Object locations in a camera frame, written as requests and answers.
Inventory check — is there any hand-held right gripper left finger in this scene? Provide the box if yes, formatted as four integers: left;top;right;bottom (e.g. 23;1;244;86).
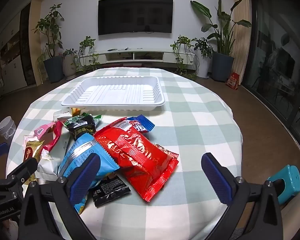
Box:
19;152;102;240

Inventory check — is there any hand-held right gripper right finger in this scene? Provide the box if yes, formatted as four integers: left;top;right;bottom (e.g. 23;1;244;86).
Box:
201;152;283;240

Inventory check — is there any gold snack packet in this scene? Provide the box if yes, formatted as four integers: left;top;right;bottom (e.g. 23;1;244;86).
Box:
24;135;45;182

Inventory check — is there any black snack packet white text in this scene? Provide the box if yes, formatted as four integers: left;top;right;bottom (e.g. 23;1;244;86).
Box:
92;172;131;207

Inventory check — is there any large white snack packet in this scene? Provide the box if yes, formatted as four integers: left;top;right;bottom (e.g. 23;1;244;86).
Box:
37;130;75;178

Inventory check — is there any light blue snack packet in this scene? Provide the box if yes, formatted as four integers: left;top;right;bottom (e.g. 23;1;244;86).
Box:
57;133;120;215

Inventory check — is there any pink snack packet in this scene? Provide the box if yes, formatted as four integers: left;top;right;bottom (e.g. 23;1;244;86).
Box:
34;122;57;140

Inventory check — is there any black snack packet yellow text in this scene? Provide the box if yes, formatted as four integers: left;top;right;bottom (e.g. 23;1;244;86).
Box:
66;115;97;140

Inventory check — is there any large red snack packet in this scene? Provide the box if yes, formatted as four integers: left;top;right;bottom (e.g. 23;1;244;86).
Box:
93;120;179;202

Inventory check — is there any brown red chocolate packet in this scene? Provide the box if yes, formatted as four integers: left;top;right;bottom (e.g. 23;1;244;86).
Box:
154;143;179;159

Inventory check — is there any green snack packet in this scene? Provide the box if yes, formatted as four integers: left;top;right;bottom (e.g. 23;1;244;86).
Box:
64;114;102;128

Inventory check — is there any blue roll cake packet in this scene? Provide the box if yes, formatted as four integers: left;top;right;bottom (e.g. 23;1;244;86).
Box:
126;115;155;133

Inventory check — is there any white plastic tray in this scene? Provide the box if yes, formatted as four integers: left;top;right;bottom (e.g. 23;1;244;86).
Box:
61;76;165;111

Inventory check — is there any white trash bin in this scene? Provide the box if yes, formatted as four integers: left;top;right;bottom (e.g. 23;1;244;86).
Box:
0;116;17;139

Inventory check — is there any teal plastic stool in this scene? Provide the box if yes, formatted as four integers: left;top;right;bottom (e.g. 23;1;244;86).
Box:
267;164;300;205

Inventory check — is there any white storage cabinet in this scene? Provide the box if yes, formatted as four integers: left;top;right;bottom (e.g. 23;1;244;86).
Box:
0;10;28;98

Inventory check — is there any tall potted plant dark pot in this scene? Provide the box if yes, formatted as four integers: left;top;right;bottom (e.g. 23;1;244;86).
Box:
33;4;65;83

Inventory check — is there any red paper bag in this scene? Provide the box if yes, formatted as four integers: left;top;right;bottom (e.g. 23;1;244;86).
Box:
226;72;240;90

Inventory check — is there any small plant in grey pot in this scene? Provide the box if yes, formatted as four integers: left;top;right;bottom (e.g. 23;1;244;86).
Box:
62;49;78;79

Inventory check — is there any bushy plant in white pot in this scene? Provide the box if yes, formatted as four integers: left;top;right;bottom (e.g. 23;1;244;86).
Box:
191;37;213;79

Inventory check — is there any large-leaf plant in dark pot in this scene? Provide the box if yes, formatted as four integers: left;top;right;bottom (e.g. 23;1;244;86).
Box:
190;0;252;82

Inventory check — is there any white television cabinet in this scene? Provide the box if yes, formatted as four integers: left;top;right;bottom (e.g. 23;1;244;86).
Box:
79;49;198;67

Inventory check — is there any trailing vine plant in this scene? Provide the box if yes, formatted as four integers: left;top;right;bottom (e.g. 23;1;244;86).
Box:
75;36;100;74
170;35;198;80

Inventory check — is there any glass sliding door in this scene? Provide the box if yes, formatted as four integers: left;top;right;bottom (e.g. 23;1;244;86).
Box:
242;0;300;155

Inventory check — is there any beige curtain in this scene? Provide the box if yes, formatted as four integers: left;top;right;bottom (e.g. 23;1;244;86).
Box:
232;0;252;80

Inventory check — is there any black wall television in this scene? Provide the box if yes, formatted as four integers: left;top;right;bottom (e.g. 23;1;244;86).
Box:
98;0;174;36

